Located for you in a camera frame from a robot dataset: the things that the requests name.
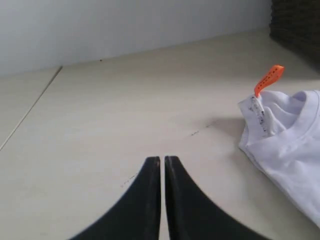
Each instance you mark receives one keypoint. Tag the white t-shirt red lettering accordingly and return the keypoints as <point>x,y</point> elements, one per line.
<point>281,137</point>

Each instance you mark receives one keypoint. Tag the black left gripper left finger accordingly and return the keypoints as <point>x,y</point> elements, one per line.
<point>137,214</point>

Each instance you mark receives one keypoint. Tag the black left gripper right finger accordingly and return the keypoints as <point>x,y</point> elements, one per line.
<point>191,215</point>

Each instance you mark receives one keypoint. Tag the orange neck label tag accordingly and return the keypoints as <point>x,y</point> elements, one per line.
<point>272,76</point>

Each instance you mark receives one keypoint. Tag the dark red wicker basket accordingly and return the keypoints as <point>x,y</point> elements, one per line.
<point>295,24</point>

